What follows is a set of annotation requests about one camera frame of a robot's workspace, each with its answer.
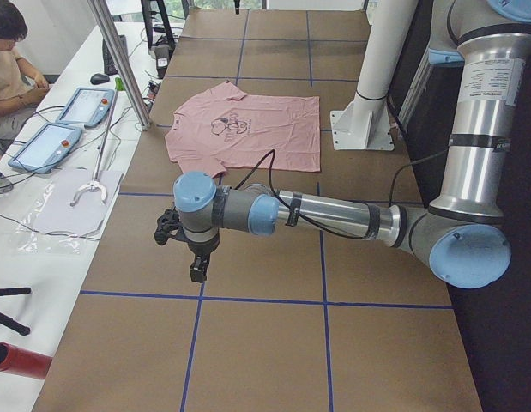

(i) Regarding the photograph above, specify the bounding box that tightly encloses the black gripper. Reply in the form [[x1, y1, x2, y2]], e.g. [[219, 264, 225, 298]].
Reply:
[[188, 238, 219, 282]]

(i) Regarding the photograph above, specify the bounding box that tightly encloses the pink Snoopy t-shirt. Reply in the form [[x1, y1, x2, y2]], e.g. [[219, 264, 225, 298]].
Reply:
[[165, 82, 321, 177]]

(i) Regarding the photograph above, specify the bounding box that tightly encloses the clear plastic sheet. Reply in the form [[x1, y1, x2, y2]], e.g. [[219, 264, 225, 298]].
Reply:
[[11, 167, 124, 255]]

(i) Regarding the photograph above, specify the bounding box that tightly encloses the blue teach pendant near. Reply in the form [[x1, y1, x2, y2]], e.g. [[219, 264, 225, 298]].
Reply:
[[8, 123, 82, 174]]

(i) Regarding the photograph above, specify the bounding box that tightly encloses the blue teach pendant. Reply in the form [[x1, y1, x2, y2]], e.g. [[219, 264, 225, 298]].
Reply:
[[8, 123, 82, 174], [56, 88, 115, 128]]

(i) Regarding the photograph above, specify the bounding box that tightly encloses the blue teach pendant far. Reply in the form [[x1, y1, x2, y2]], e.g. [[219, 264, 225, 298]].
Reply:
[[56, 88, 115, 128]]

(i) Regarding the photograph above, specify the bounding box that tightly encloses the grabber reacher tool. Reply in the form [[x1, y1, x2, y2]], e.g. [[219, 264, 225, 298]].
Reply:
[[69, 76, 125, 208]]

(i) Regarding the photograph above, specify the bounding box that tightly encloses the black tripod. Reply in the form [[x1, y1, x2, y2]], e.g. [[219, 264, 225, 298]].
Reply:
[[0, 287, 32, 336]]

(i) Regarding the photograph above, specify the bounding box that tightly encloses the red cylinder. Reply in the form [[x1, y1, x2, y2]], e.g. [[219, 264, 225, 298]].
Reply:
[[0, 342, 53, 379]]

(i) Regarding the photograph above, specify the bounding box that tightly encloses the black computer mouse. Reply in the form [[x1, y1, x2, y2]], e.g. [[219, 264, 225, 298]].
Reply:
[[90, 73, 110, 85]]

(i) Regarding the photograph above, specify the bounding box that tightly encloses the black keyboard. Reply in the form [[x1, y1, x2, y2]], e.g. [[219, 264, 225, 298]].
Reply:
[[102, 34, 128, 76]]

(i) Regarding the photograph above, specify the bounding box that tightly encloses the seated person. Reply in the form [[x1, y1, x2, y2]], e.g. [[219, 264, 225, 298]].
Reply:
[[0, 0, 50, 161]]

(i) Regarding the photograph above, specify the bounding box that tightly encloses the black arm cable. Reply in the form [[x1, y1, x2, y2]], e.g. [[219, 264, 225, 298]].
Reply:
[[234, 148, 450, 240]]

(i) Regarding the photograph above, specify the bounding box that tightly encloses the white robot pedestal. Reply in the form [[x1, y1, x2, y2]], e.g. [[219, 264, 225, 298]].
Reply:
[[330, 0, 418, 151]]

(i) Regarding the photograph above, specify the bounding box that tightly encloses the aluminium frame post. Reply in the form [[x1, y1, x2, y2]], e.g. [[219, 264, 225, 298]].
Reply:
[[87, 0, 151, 130]]

